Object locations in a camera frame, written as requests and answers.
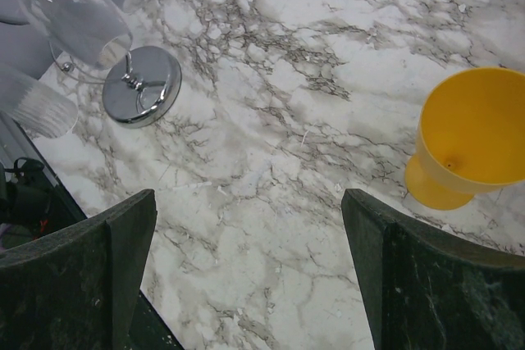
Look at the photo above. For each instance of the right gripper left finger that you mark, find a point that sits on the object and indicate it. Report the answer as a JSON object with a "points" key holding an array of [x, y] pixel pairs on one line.
{"points": [[77, 288]]}

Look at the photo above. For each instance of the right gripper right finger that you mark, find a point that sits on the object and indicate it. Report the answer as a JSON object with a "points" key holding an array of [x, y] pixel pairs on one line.
{"points": [[424, 288]]}

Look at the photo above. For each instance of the yellow plastic wine glass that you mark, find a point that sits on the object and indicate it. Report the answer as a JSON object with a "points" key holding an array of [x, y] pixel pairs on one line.
{"points": [[470, 138]]}

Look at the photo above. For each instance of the chrome wine glass rack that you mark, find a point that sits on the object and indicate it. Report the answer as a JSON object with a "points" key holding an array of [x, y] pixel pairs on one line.
{"points": [[141, 86]]}

